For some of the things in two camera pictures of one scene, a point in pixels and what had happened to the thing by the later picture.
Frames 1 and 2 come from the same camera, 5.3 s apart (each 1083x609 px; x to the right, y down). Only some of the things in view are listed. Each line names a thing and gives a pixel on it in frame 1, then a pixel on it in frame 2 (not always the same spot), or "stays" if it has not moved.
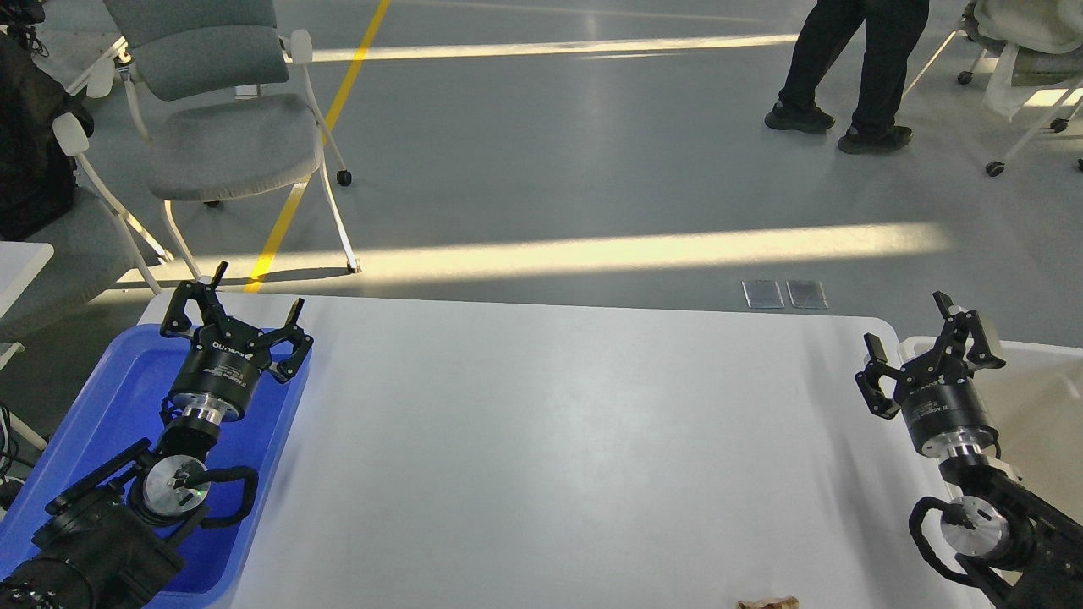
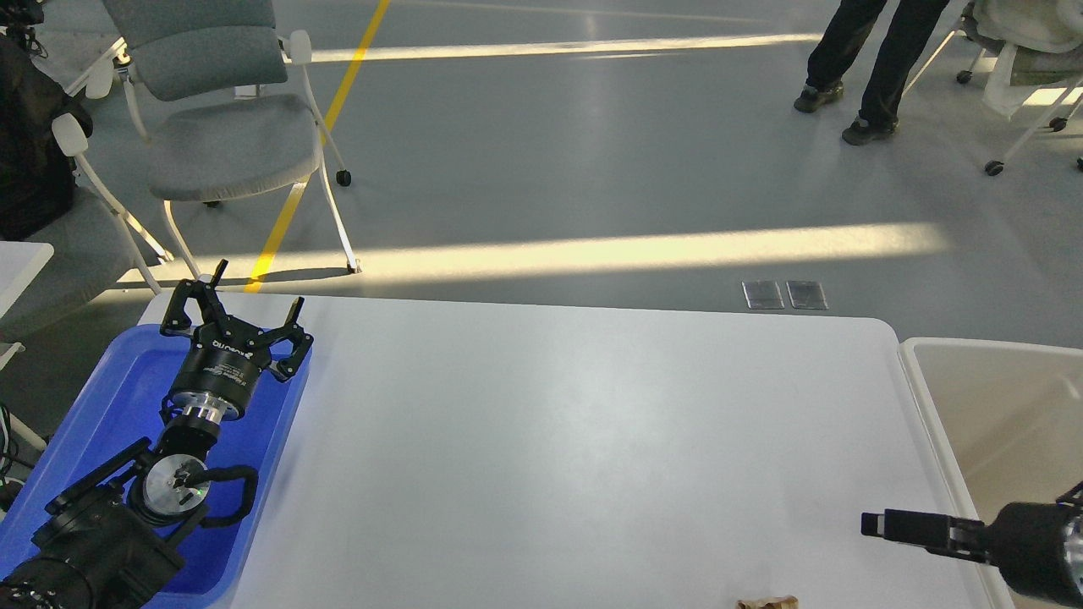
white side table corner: (20, 263) stays
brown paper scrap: (787, 602) stays
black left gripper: (226, 356) stays
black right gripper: (942, 412) → (1038, 546)
